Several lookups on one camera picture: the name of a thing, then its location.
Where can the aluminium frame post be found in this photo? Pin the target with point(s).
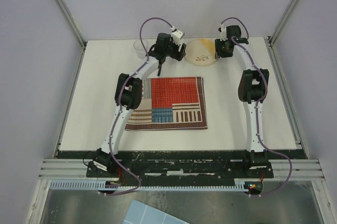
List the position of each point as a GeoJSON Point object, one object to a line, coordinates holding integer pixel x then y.
{"type": "Point", "coordinates": [283, 21]}
{"type": "Point", "coordinates": [70, 21]}

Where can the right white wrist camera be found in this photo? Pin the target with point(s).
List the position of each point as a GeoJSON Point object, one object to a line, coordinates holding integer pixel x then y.
{"type": "Point", "coordinates": [223, 33]}

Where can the clear drinking glass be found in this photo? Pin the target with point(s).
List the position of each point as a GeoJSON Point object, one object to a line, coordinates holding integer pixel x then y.
{"type": "Point", "coordinates": [139, 48]}

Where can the left aluminium frame post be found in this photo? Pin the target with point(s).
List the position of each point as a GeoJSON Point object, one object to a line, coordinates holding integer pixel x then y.
{"type": "Point", "coordinates": [70, 21]}

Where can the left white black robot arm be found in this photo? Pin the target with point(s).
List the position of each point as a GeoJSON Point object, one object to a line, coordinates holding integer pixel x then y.
{"type": "Point", "coordinates": [128, 94]}

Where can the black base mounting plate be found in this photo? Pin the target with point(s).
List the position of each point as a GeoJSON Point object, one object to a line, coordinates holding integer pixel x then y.
{"type": "Point", "coordinates": [180, 168]}

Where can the patchwork patterned placemat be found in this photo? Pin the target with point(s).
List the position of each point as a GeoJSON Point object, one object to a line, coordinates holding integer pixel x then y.
{"type": "Point", "coordinates": [170, 103]}

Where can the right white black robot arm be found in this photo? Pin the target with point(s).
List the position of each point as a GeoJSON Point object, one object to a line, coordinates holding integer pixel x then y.
{"type": "Point", "coordinates": [252, 91]}

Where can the cream yellow ceramic plate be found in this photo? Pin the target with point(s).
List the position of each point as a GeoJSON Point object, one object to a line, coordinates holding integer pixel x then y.
{"type": "Point", "coordinates": [200, 52]}

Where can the right aluminium frame post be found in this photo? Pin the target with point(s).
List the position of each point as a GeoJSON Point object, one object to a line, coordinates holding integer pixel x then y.
{"type": "Point", "coordinates": [283, 21]}

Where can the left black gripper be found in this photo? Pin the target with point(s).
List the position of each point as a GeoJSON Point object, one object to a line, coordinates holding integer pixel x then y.
{"type": "Point", "coordinates": [178, 55]}

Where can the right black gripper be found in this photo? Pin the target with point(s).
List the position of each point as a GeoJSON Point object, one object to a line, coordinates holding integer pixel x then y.
{"type": "Point", "coordinates": [218, 52]}

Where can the blue tiled board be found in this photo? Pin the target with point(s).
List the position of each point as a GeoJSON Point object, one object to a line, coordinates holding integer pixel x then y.
{"type": "Point", "coordinates": [140, 213]}

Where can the aluminium front frame rail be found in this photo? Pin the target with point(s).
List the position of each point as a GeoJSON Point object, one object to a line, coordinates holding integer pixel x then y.
{"type": "Point", "coordinates": [74, 169]}

